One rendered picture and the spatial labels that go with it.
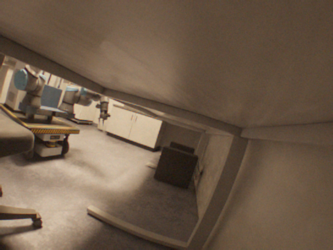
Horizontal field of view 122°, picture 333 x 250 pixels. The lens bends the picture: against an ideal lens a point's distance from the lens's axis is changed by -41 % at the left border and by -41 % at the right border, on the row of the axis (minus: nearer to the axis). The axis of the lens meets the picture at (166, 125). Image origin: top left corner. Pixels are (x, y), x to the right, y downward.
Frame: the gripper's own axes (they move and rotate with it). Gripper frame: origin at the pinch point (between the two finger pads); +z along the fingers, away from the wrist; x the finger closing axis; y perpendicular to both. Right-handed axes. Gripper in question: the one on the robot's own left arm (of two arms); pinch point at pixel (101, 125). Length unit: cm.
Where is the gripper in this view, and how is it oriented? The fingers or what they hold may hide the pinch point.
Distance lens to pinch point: 140.7
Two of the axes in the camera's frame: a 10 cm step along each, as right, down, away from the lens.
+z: 0.6, 9.7, -2.3
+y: 9.6, -1.2, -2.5
